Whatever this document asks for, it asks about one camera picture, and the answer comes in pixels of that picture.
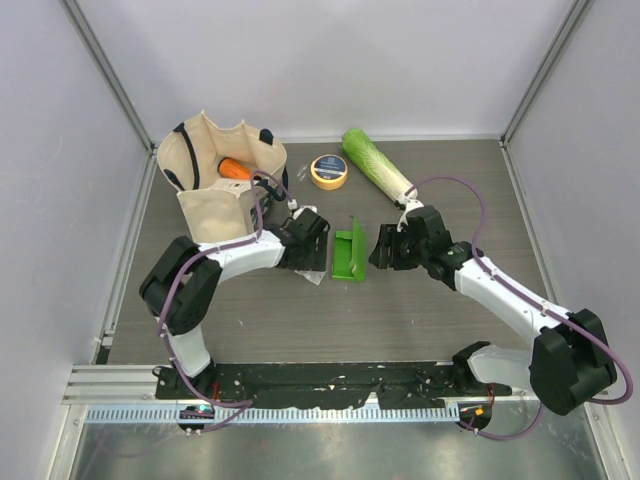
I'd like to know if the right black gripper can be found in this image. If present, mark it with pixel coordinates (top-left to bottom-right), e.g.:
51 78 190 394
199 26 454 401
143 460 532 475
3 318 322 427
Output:
369 223 429 270

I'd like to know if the small clear plastic bag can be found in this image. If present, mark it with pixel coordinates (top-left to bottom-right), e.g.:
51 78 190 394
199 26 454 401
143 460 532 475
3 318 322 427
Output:
295 270 326 286

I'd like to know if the green paper box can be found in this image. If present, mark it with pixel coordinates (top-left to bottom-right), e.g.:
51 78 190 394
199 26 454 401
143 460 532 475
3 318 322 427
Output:
332 216 366 283

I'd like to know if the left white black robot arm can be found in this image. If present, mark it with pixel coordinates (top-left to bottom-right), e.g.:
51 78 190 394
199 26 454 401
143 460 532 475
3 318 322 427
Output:
139 207 330 399

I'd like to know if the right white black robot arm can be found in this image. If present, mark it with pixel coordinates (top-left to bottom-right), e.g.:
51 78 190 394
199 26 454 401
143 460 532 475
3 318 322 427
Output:
369 204 617 415

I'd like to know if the yellow masking tape roll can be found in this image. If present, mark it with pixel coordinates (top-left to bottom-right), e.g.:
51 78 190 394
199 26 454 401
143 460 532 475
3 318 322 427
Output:
310 154 348 191

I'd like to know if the beige canvas tote bag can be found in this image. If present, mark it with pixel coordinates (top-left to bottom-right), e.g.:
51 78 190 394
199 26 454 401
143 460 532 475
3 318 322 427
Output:
157 112 287 243

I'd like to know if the napa cabbage toy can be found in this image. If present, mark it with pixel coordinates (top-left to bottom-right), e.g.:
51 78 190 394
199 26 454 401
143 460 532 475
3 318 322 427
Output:
342 128 417 205

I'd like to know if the orange bottle in bag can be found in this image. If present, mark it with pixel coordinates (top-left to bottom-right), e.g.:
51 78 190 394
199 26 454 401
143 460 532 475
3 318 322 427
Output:
217 157 251 180

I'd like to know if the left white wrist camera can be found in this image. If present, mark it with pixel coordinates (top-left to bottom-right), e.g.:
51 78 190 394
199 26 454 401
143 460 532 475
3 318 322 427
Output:
287 199 317 219

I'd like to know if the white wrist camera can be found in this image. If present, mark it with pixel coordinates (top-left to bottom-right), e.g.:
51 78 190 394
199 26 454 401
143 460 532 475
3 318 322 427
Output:
395 195 424 232
287 199 317 219

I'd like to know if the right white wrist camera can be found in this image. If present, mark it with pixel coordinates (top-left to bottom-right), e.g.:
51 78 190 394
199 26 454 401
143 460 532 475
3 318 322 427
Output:
395 195 424 232

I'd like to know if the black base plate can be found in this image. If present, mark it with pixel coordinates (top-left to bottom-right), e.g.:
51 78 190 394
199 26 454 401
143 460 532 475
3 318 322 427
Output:
154 360 514 411

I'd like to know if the white slotted cable duct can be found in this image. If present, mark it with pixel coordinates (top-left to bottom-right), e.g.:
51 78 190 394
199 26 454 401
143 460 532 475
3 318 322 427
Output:
85 403 460 427

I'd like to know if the aluminium frame rail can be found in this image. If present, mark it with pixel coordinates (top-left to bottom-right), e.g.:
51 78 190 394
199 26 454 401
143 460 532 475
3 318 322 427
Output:
61 363 161 405

